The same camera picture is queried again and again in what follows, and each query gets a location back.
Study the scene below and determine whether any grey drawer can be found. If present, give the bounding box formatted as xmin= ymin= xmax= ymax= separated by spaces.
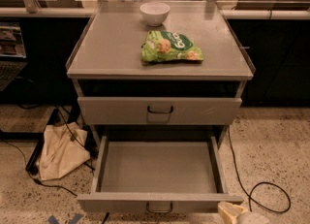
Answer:
xmin=77 ymin=97 xmax=242 ymax=125
xmin=77 ymin=137 xmax=243 ymax=213

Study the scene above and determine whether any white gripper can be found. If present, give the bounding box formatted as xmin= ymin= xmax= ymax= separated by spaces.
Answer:
xmin=218 ymin=202 xmax=269 ymax=224

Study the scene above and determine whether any grey drawer cabinet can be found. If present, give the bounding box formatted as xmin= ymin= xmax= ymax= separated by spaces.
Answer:
xmin=65 ymin=0 xmax=257 ymax=214

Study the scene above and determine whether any cream tote bag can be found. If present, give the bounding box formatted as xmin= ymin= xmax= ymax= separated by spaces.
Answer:
xmin=38 ymin=122 xmax=90 ymax=181

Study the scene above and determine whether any black cable right floor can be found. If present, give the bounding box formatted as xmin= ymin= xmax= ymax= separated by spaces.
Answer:
xmin=228 ymin=126 xmax=292 ymax=224

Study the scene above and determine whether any green chip bag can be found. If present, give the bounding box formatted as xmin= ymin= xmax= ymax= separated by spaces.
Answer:
xmin=141 ymin=30 xmax=203 ymax=63

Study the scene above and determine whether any laptop computer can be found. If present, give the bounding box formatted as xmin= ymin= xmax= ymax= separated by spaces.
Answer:
xmin=0 ymin=21 xmax=28 ymax=91

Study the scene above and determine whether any white bowl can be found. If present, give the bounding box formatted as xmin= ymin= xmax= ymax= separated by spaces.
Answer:
xmin=139 ymin=2 xmax=171 ymax=26

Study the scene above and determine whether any black cable left floor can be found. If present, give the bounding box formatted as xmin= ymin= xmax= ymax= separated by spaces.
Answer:
xmin=0 ymin=105 xmax=110 ymax=224

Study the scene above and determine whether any black cable floor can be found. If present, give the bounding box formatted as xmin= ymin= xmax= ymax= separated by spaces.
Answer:
xmin=228 ymin=126 xmax=292 ymax=224
xmin=0 ymin=105 xmax=110 ymax=224

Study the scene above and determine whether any white railing bar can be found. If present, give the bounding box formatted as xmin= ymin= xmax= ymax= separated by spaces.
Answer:
xmin=0 ymin=8 xmax=310 ymax=20

